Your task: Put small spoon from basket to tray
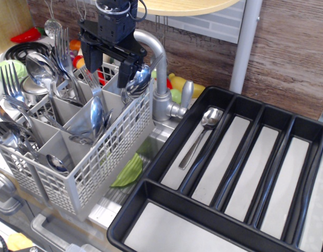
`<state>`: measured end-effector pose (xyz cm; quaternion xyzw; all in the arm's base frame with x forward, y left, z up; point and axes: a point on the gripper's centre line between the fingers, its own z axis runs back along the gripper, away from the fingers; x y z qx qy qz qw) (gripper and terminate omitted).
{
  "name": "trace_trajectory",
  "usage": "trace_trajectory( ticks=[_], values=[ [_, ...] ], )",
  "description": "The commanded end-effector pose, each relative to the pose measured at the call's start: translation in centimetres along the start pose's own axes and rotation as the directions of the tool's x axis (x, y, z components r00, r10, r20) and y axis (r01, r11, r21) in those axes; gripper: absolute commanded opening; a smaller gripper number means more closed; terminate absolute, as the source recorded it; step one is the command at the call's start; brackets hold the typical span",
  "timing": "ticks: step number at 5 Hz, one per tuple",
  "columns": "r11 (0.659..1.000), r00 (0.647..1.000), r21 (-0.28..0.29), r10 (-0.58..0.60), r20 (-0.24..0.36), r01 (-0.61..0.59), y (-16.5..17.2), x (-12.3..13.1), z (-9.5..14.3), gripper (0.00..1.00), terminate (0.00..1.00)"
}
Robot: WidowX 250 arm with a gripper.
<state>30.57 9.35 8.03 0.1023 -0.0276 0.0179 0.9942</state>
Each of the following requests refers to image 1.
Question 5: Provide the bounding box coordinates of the steel fork middle back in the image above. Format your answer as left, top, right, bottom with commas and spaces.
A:
79, 65, 102, 97

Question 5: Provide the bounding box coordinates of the light wooden shelf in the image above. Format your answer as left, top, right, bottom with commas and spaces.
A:
143, 0, 239, 16

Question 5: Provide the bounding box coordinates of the black stove burner coil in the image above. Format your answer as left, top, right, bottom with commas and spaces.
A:
3, 42, 49, 64

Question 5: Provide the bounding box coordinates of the black cutlery tray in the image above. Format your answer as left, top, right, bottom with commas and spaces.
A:
107, 87, 323, 251

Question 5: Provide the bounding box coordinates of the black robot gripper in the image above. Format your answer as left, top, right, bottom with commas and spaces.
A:
78, 1, 146, 88

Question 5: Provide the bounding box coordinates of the green toy cabbage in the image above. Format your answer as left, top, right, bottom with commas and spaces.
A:
0, 60, 28, 80

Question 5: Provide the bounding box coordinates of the large steel spoon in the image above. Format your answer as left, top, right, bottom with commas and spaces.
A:
26, 52, 62, 124

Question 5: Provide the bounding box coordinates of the steel fork lower left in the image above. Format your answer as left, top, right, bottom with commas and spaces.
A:
0, 121, 40, 161

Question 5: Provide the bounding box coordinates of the yellow toy fruit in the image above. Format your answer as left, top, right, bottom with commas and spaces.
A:
168, 73, 205, 99

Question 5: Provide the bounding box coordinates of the steel fork tall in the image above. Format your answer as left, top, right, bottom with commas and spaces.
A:
55, 28, 86, 105

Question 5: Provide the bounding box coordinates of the small spoon front compartment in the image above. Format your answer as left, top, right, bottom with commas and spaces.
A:
46, 154, 69, 175

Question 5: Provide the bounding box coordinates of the small steel pot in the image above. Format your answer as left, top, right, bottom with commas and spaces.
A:
21, 77, 48, 105

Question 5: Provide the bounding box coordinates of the hanging steel skimmer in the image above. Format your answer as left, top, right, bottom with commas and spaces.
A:
44, 1, 62, 39

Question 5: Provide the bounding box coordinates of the white metal pole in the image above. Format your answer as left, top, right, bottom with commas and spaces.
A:
229, 0, 263, 94

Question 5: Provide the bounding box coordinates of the steel spoon in tray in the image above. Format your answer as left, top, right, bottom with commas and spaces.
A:
178, 107, 223, 170

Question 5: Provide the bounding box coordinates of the silver kitchen faucet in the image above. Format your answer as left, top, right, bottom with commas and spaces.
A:
134, 29, 194, 121

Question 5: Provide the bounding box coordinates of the green toy leaf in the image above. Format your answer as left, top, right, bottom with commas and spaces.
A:
110, 153, 143, 187

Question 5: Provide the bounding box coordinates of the grey plastic cutlery basket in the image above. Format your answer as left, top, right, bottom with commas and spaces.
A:
0, 77, 154, 221

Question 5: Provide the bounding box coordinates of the small steel spoon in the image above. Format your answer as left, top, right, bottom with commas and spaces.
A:
90, 97, 103, 140

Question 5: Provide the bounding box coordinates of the red toy pepper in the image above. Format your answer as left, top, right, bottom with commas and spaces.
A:
10, 27, 45, 43

